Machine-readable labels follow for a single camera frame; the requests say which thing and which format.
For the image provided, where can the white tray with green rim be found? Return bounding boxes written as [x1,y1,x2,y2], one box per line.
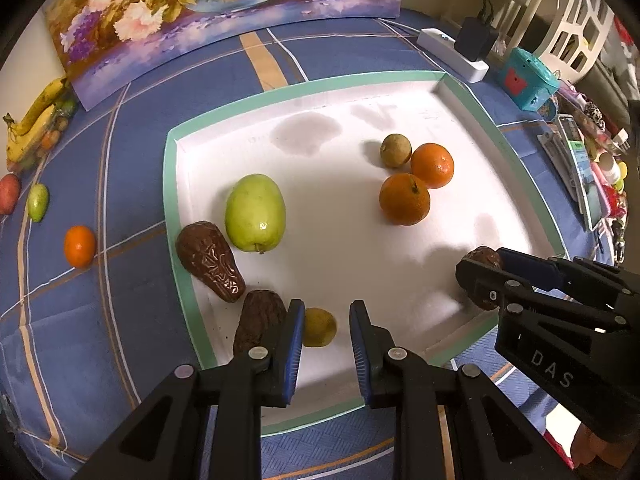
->
[162,70,568,436]

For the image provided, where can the pink cased tablet toy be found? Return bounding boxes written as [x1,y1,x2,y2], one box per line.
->
[557,115,611,231]

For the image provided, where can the black power adapter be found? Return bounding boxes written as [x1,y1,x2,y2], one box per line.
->
[454,16,500,59]

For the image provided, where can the white power strip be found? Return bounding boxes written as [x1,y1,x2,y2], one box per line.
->
[417,28,490,82]

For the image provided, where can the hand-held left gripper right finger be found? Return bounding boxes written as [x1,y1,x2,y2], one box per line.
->
[348,300,576,480]

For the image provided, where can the white chair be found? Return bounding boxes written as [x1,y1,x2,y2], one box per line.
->
[492,0,616,83]

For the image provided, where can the brown-green longan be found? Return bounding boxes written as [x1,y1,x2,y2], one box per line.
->
[380,133,413,168]

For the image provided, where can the dark wrinkled date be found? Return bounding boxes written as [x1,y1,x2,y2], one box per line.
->
[175,221,247,304]
[232,289,288,356]
[461,246,505,312]

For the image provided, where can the teal toy box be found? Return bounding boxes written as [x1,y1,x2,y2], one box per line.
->
[497,47,560,111]

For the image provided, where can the small green mango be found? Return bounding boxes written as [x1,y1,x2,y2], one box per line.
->
[27,183,50,223]

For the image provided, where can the yellow longan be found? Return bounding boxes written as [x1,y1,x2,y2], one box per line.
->
[302,307,338,348]

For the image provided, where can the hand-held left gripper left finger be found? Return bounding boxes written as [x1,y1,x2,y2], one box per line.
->
[75,299,307,480]

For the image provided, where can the person's right hand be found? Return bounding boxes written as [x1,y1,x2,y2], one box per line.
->
[571,424,621,468]

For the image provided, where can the spotted hair tie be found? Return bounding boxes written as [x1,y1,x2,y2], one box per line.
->
[581,103,608,132]

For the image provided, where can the red apple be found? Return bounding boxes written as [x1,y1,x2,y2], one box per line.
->
[0,173,22,216]

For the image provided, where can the clear plastic fruit container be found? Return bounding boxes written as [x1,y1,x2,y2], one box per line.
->
[20,97,78,166]

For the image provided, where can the flower painting canvas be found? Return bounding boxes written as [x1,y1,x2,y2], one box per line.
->
[42,0,403,111]

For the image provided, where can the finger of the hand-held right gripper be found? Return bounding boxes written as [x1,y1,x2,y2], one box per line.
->
[499,248,640,311]
[455,259,626,332]

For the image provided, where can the grey flat device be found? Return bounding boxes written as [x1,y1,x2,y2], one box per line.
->
[537,132,585,202]

